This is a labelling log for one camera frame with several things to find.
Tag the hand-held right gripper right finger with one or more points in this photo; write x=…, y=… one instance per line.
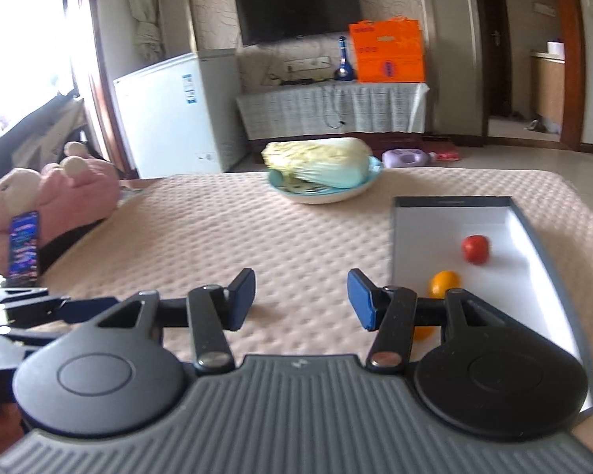
x=361, y=301

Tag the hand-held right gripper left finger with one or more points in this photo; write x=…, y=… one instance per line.
x=241, y=301

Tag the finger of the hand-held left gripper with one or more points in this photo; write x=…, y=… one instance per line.
x=86, y=308

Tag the tangerine with green stem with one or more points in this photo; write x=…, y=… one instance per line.
x=444, y=282

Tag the grey shallow cardboard box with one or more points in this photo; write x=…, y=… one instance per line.
x=425, y=227

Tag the red tomato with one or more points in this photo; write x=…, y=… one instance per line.
x=476, y=249

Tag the beige quilted blanket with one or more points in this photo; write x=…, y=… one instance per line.
x=227, y=227

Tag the light blue bowl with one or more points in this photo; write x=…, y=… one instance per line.
x=321, y=197

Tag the pink plush toy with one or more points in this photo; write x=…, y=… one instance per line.
x=79, y=192

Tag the napa cabbage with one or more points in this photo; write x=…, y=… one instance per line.
x=316, y=163

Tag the purple plastic toy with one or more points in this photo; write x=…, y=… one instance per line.
x=405, y=158

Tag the pink floor item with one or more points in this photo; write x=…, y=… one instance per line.
x=444, y=154

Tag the dark cloth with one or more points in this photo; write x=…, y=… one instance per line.
x=24, y=138

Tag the grey checked cabinet cloth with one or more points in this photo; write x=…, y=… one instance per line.
x=286, y=108

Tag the white chest freezer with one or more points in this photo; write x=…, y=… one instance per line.
x=168, y=113

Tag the black power strip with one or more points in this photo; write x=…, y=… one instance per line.
x=296, y=81

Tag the blue glass bottle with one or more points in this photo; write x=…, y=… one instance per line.
x=343, y=71

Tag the grey slippers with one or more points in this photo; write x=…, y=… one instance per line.
x=537, y=125

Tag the orange paper gift bag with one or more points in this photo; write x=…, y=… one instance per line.
x=388, y=52

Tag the wooden kitchen cabinet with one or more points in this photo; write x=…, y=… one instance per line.
x=546, y=94

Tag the beige curtain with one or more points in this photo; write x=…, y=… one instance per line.
x=146, y=19

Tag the dark wooden door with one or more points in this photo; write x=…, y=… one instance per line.
x=499, y=34

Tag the black flat television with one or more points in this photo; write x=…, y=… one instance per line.
x=296, y=2

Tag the white pot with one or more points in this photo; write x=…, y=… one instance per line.
x=556, y=48

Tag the brown window frame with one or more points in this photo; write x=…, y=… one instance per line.
x=99, y=84

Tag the white wall outlets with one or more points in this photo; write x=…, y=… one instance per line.
x=306, y=64

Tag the brown wooden door frame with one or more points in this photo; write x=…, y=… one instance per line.
x=571, y=59

